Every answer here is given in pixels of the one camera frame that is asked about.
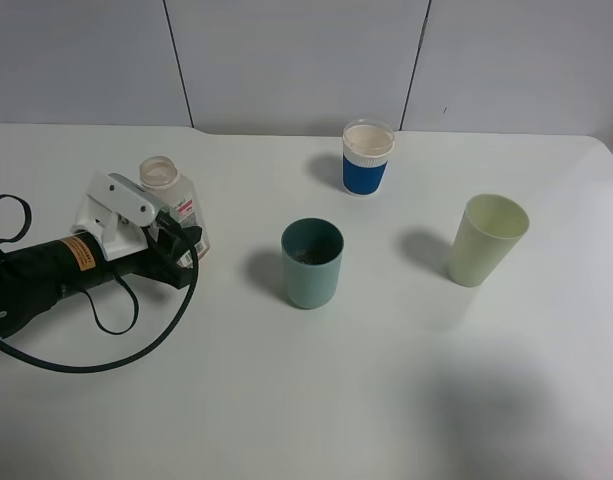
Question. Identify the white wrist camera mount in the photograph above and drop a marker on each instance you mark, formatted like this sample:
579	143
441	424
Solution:
115	211

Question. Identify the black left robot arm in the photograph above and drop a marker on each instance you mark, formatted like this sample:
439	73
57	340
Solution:
34	279

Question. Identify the pale green plastic cup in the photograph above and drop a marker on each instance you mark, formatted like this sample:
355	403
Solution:
490	227

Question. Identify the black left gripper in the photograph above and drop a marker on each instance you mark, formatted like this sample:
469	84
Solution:
69	265

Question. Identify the blue white paper cup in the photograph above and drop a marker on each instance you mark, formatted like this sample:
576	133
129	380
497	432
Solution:
367	146

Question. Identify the teal plastic cup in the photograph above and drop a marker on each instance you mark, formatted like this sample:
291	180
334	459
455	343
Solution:
312	251

